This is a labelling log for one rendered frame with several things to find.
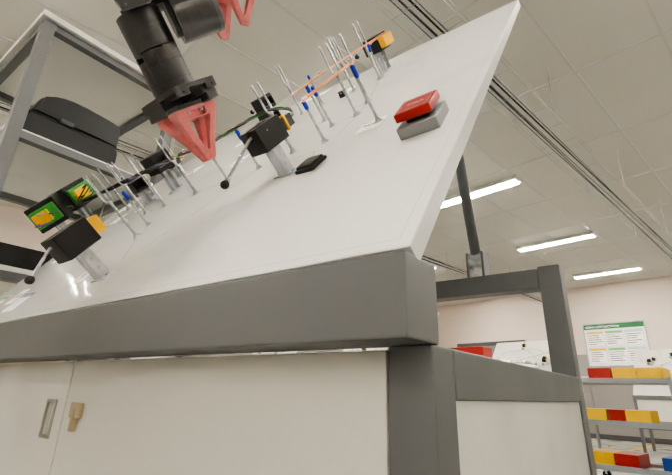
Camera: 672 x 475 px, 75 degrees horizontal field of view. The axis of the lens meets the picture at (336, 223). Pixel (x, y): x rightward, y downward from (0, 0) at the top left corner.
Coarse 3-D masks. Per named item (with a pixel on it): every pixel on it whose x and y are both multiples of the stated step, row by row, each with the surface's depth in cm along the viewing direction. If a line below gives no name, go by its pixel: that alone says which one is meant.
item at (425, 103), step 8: (424, 96) 56; (432, 96) 55; (408, 104) 57; (416, 104) 55; (424, 104) 53; (432, 104) 54; (400, 112) 55; (408, 112) 55; (416, 112) 54; (424, 112) 54; (400, 120) 56; (408, 120) 56
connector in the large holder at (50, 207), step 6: (48, 204) 101; (54, 204) 103; (36, 210) 101; (42, 210) 101; (48, 210) 101; (54, 210) 102; (30, 216) 100; (36, 216) 100; (42, 216) 100; (48, 216) 101; (54, 216) 102; (60, 216) 103; (36, 222) 100; (42, 222) 100; (42, 228) 102
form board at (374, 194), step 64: (448, 64) 83; (320, 128) 91; (384, 128) 66; (448, 128) 52; (192, 192) 101; (256, 192) 71; (320, 192) 55; (384, 192) 45; (128, 256) 77; (192, 256) 59; (256, 256) 47; (320, 256) 40; (0, 320) 84
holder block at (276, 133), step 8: (264, 120) 70; (272, 120) 69; (280, 120) 70; (256, 128) 66; (264, 128) 67; (272, 128) 69; (280, 128) 70; (240, 136) 69; (248, 136) 68; (256, 136) 67; (264, 136) 67; (272, 136) 68; (280, 136) 70; (288, 136) 71; (256, 144) 68; (264, 144) 67; (272, 144) 68; (256, 152) 69; (264, 152) 68
